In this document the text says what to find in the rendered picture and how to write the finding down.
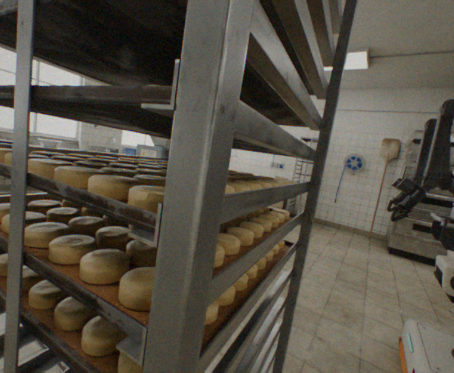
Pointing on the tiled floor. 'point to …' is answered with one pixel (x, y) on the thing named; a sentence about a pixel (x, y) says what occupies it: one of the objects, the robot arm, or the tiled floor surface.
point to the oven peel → (390, 145)
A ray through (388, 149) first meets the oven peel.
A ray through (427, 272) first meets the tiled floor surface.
